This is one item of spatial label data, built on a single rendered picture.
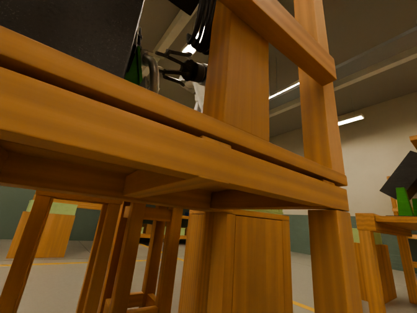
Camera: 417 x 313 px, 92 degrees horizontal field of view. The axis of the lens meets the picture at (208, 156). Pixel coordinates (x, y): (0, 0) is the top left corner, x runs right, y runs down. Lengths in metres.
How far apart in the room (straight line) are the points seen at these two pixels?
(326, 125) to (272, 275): 1.03
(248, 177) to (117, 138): 0.25
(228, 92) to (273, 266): 1.25
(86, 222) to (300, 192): 5.96
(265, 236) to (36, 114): 1.35
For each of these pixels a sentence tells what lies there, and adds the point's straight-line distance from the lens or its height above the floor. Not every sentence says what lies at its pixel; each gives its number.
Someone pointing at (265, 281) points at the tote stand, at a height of 0.38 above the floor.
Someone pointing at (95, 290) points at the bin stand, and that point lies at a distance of 1.14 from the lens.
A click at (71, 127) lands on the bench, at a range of 0.30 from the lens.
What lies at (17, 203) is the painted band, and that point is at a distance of 6.21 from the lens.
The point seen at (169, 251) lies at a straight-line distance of 1.30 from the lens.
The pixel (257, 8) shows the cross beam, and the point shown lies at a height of 1.18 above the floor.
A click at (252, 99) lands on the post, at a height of 0.97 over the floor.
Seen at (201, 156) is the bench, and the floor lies 0.80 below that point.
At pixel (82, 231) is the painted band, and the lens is 6.27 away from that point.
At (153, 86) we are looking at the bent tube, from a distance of 0.70.
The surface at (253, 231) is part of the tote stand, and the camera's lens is 1.40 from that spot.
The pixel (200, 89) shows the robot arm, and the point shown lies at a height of 1.39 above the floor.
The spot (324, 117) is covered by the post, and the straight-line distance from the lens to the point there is 0.80.
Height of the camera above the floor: 0.69
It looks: 18 degrees up
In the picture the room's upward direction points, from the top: 5 degrees clockwise
